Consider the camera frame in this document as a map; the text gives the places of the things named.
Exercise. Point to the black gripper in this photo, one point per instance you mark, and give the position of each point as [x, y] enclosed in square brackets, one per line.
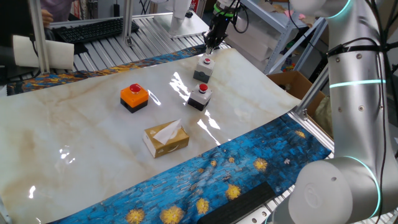
[220, 26]

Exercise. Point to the grey box red button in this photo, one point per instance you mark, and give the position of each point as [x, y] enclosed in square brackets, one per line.
[203, 68]

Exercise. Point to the white box raised red button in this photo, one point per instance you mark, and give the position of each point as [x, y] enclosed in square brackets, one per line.
[200, 96]

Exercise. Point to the orange box red mushroom button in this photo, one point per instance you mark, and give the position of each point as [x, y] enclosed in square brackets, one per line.
[133, 98]

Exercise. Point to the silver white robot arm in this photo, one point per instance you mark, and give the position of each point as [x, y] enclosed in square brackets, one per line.
[357, 124]

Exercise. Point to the bystander bare hand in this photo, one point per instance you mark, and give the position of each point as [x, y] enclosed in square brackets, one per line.
[46, 18]

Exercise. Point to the white foam packing block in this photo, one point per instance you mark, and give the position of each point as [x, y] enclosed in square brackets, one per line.
[248, 40]

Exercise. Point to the grey metal shelf rack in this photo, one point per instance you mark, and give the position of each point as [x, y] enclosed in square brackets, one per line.
[280, 25]

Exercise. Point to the colourful small toy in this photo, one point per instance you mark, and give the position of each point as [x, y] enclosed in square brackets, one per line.
[287, 67]

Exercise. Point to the brown cardboard box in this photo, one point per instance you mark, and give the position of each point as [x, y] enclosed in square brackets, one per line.
[292, 82]

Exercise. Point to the white tissue sheet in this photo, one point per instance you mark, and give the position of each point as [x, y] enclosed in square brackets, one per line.
[166, 132]

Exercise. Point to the gold tissue box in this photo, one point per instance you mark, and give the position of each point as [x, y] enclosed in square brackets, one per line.
[174, 143]

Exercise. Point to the black computer keyboard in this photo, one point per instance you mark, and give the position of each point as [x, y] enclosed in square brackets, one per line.
[90, 29]

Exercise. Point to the olive cloth bag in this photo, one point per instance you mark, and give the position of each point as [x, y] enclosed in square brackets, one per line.
[323, 115]

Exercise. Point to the blue starry painting cloth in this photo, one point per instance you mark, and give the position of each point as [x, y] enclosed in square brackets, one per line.
[217, 177]

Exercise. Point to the white paper roll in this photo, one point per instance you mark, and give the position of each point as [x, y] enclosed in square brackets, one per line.
[59, 54]

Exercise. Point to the purple shirt bystander torso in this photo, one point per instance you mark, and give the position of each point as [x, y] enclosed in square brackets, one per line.
[59, 7]

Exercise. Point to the marble pattern mat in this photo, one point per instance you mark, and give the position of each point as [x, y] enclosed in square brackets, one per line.
[77, 140]

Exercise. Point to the grey metal base plate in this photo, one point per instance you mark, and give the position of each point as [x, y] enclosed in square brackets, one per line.
[186, 29]

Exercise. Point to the white pedestal column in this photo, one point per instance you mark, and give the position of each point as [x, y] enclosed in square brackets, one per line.
[180, 9]

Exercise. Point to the aluminium profile post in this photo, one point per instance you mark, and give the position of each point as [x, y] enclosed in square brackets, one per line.
[38, 37]
[128, 21]

